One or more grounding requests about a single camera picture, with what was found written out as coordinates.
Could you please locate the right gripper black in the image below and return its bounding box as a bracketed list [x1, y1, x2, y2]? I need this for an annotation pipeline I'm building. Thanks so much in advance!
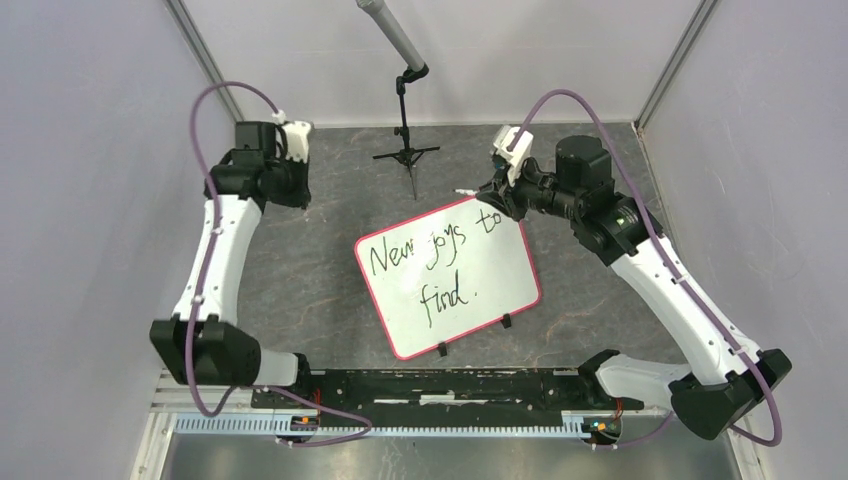
[478, 151, 583, 221]

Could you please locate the whiteboard with pink frame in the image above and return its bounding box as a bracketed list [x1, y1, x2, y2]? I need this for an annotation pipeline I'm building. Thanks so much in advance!
[354, 197, 542, 360]

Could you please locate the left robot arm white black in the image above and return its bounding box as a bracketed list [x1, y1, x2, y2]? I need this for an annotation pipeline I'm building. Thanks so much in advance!
[149, 120, 314, 408]

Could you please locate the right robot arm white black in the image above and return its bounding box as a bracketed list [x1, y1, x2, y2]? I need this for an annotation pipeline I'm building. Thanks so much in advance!
[476, 126, 792, 440]

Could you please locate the black tripod stand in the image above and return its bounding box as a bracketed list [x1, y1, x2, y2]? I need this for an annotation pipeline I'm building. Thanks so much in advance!
[373, 64, 441, 200]

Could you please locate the grey microphone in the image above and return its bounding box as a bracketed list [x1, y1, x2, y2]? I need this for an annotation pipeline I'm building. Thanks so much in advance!
[356, 0, 427, 72]

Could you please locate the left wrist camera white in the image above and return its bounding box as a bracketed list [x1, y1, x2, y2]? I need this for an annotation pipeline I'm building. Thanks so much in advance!
[271, 110, 314, 164]

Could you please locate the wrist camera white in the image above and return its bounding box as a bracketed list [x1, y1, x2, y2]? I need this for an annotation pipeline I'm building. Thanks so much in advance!
[271, 110, 314, 164]
[491, 125, 534, 186]

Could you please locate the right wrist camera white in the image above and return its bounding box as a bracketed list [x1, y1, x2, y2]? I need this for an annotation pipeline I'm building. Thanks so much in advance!
[491, 125, 534, 186]

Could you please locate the white slotted cable duct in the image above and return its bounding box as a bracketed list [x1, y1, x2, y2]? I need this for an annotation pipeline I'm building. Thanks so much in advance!
[173, 413, 621, 439]

